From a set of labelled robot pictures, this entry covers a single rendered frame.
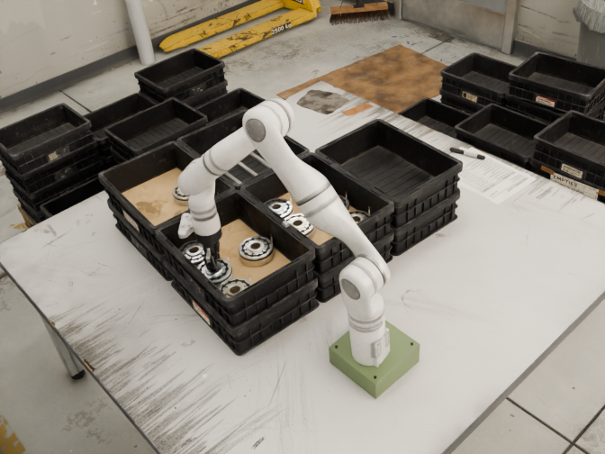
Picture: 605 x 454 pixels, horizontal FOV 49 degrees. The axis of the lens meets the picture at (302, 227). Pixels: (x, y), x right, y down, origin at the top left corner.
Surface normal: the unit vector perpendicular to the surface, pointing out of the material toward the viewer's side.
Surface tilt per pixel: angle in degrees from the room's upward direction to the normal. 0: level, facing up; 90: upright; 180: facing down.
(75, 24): 90
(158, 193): 0
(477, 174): 0
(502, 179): 0
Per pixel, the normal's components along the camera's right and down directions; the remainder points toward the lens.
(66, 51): 0.67, 0.43
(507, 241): -0.07, -0.77
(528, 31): -0.74, 0.47
